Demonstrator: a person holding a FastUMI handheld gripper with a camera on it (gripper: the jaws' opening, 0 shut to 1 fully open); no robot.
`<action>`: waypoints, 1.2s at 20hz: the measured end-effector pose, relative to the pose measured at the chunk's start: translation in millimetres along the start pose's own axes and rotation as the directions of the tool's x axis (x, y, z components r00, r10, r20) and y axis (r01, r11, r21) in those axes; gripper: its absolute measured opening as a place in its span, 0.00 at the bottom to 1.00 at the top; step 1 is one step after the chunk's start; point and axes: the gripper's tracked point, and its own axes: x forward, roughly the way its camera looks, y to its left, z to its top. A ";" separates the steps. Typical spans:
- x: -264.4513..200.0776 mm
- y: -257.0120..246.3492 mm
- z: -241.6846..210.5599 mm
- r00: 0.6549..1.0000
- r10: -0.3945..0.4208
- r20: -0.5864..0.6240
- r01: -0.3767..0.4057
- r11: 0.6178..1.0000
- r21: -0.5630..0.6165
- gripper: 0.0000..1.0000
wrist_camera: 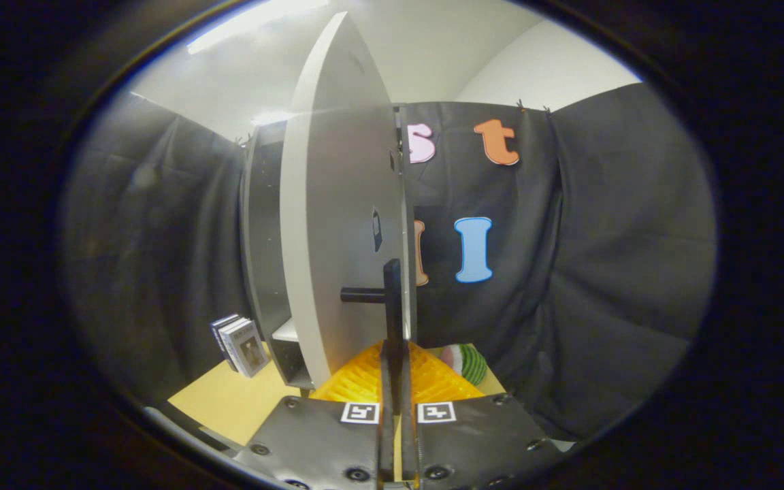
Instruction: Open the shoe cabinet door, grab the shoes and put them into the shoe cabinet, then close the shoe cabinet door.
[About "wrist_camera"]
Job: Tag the small grey book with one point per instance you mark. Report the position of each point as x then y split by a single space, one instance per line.
250 350
227 335
216 329

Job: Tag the watermelon slice toy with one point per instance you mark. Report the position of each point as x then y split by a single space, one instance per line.
470 364

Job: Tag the white shoe cabinet door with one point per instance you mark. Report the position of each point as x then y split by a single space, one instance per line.
337 238

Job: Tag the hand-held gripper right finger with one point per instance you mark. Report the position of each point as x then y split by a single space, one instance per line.
410 442

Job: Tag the black backdrop cloth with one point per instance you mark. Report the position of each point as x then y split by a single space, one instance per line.
603 238

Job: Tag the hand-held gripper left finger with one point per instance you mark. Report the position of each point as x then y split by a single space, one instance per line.
386 442

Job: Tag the grey shoe cabinet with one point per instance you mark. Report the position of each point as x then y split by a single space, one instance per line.
263 224

